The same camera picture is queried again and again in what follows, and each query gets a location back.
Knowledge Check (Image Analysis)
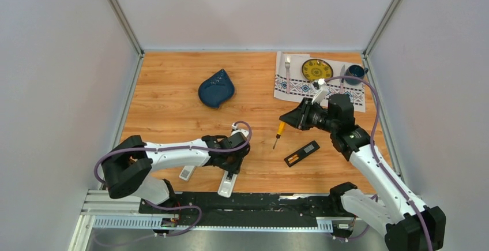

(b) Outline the yellow handled screwdriver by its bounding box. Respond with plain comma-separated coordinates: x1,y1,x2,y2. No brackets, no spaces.
272,121,286,149

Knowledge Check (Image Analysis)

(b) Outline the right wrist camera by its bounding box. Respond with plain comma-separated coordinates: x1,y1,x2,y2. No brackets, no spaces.
312,78,329,104

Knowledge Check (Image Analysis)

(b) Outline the blue leaf-shaped dish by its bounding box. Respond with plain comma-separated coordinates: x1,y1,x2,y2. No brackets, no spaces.
198,69,235,108

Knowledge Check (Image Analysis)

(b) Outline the patterned white placemat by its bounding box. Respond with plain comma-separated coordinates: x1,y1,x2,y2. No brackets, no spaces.
274,51,366,113

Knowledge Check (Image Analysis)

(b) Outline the white remote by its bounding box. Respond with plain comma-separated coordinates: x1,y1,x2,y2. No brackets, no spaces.
179,166,197,182
217,171,238,198

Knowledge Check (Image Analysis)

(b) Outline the silver fork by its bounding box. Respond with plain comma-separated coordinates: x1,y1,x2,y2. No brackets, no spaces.
284,55,291,94

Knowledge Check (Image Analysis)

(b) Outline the purple cable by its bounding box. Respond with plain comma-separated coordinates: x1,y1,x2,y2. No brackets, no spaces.
93,121,254,247
325,76,434,251

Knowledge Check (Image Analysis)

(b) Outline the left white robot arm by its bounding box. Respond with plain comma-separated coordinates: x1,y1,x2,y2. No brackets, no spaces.
94,129,251,213

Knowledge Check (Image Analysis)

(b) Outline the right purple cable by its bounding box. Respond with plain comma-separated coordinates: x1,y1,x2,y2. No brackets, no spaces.
325,76,434,251

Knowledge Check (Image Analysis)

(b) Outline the dark blue mug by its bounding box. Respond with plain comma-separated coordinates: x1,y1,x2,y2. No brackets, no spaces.
344,65,369,86

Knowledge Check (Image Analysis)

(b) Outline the yellow patterned plate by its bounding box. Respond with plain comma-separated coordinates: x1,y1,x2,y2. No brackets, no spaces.
301,58,334,82

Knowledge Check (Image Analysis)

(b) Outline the silver knife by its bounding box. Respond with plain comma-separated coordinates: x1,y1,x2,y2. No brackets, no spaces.
339,65,346,94

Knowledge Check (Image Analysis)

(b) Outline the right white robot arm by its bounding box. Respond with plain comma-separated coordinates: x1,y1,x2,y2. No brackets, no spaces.
279,93,446,250

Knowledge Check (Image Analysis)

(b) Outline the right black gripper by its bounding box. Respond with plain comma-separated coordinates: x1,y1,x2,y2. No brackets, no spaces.
279,98,337,134

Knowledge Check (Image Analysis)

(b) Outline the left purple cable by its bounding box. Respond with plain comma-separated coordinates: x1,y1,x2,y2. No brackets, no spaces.
93,121,254,247

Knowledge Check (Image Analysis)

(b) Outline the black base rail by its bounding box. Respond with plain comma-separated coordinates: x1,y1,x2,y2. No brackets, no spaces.
138,191,367,228

